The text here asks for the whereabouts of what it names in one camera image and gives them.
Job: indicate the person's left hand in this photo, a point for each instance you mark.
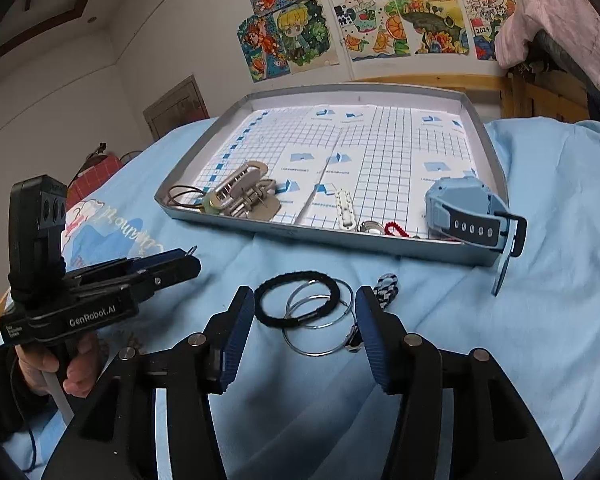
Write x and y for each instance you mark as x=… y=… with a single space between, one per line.
x=82 y=372

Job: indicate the children's drawings on wall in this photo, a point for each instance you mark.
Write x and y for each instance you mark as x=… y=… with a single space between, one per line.
x=284 y=37

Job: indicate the light blue kids smartwatch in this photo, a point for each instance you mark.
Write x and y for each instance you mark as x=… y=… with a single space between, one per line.
x=467 y=210

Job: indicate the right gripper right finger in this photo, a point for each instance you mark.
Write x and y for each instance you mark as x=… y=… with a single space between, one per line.
x=390 y=358

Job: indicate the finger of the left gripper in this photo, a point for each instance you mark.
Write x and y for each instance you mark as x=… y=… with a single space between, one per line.
x=146 y=282
x=124 y=266

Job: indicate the white metal hair clip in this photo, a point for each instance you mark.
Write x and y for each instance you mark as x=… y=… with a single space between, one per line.
x=345 y=210

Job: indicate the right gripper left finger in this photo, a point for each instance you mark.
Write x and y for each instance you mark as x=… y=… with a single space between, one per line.
x=227 y=334

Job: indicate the silver wire bangle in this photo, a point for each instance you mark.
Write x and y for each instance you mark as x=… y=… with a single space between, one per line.
x=308 y=294

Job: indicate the pink patterned cloth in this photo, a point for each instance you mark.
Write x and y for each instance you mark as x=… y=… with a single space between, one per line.
x=574 y=25

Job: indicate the light blue cartoon bedsheet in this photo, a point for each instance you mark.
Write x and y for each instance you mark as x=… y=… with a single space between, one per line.
x=468 y=349

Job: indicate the silver key rings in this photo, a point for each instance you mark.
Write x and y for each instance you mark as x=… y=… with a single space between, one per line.
x=192 y=251

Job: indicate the grey shallow tray box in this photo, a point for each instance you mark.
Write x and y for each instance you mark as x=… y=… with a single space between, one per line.
x=384 y=143

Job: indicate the brown wall cabinet door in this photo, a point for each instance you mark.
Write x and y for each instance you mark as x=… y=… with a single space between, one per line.
x=180 y=106

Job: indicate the red checkered box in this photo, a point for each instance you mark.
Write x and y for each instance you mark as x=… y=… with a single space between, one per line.
x=92 y=178

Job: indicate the wooden bed frame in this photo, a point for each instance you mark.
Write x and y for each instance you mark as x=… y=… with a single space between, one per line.
x=536 y=90

